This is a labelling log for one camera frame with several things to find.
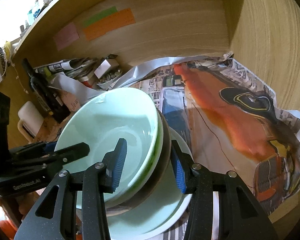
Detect green sticky note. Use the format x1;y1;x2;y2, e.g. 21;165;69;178
82;6;117;28

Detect dark wine bottle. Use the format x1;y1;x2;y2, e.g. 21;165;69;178
21;58;70;124

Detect printed newspaper table cover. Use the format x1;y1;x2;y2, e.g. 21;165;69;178
34;52;300;240

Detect pink sticky note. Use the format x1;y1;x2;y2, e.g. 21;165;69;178
53;22;79;51

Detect white small box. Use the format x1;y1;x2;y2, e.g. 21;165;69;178
94;59;119;79

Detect wooden shelf unit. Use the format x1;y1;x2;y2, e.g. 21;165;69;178
0;0;300;221

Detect left hand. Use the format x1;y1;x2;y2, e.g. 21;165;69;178
0;197;23;221

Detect orange sticky note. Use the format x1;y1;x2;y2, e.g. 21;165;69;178
83;8;135;41

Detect small mint green bowl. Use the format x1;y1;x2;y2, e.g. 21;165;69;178
55;88;162;207

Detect stack of newspapers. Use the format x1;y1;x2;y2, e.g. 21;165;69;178
34;57;98;79

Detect white bowl black ovals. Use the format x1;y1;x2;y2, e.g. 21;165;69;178
104;117;164;208

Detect pink mug with handle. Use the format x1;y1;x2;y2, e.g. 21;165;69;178
17;101;44;143

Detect small bowl of trinkets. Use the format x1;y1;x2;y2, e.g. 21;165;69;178
97;68;122;90

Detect mint green plate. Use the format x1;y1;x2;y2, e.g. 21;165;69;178
66;128;192;239

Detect pale pink bowl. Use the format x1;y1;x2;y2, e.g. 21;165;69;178
106;110;171;217

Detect orange sleeve forearm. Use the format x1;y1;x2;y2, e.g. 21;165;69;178
0;220;17;239

